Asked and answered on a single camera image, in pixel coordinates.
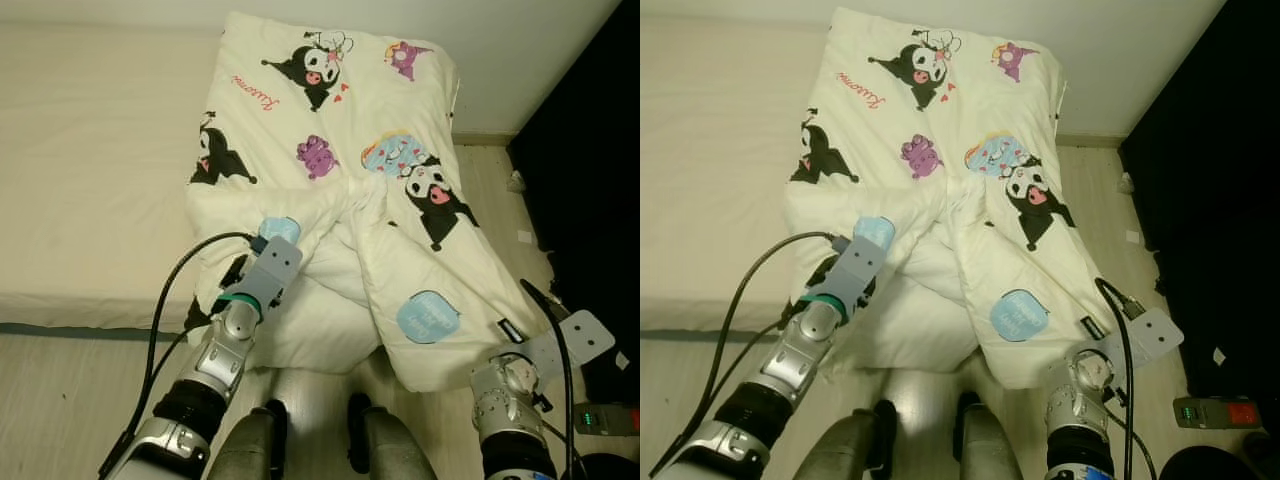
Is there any grey right robot leg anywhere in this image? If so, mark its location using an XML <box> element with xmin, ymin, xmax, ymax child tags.
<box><xmin>954</xmin><ymin>391</ymin><xmax>1027</xmax><ymax>480</ymax></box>
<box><xmin>346</xmin><ymin>392</ymin><xmax>437</xmax><ymax>480</ymax></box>

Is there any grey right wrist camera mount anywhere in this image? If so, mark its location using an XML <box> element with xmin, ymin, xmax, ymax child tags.
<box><xmin>518</xmin><ymin>308</ymin><xmax>617</xmax><ymax>378</ymax></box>
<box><xmin>1093</xmin><ymin>307</ymin><xmax>1185</xmax><ymax>380</ymax></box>

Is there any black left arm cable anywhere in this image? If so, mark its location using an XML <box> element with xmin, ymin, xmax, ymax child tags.
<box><xmin>650</xmin><ymin>231</ymin><xmax>853</xmax><ymax>477</ymax></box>
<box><xmin>98</xmin><ymin>231</ymin><xmax>265</xmax><ymax>473</ymax></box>

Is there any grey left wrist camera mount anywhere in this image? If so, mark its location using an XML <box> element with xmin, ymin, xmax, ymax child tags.
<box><xmin>825</xmin><ymin>235</ymin><xmax>890</xmax><ymax>314</ymax></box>
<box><xmin>237</xmin><ymin>237</ymin><xmax>304</xmax><ymax>307</ymax></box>

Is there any grey power strip red switch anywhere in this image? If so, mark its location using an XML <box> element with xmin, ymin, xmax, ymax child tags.
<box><xmin>1171</xmin><ymin>396</ymin><xmax>1264</xmax><ymax>430</ymax></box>
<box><xmin>574</xmin><ymin>402</ymin><xmax>641</xmax><ymax>438</ymax></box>

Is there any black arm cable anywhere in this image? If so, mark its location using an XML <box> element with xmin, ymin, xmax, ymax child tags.
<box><xmin>650</xmin><ymin>231</ymin><xmax>853</xmax><ymax>477</ymax></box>
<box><xmin>519</xmin><ymin>279</ymin><xmax>588</xmax><ymax>480</ymax></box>
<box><xmin>98</xmin><ymin>231</ymin><xmax>265</xmax><ymax>473</ymax></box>
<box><xmin>1094</xmin><ymin>277</ymin><xmax>1163</xmax><ymax>480</ymax></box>

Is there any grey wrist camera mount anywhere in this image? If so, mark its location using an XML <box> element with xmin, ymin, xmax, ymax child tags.
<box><xmin>237</xmin><ymin>237</ymin><xmax>304</xmax><ymax>307</ymax></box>
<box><xmin>825</xmin><ymin>235</ymin><xmax>890</xmax><ymax>314</ymax></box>
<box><xmin>518</xmin><ymin>308</ymin><xmax>617</xmax><ymax>378</ymax></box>
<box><xmin>1093</xmin><ymin>307</ymin><xmax>1185</xmax><ymax>380</ymax></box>

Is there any low black cabinet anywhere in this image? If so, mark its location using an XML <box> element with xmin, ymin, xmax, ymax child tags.
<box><xmin>507</xmin><ymin>0</ymin><xmax>641</xmax><ymax>403</ymax></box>
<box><xmin>1117</xmin><ymin>0</ymin><xmax>1280</xmax><ymax>403</ymax></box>

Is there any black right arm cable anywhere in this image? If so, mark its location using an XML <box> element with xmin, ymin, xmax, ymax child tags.
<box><xmin>1094</xmin><ymin>277</ymin><xmax>1163</xmax><ymax>480</ymax></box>
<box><xmin>519</xmin><ymin>279</ymin><xmax>588</xmax><ymax>480</ymax></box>

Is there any beige mattress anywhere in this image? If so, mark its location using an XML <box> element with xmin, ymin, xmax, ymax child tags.
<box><xmin>640</xmin><ymin>15</ymin><xmax>983</xmax><ymax>377</ymax></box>
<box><xmin>0</xmin><ymin>20</ymin><xmax>387</xmax><ymax>377</ymax></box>

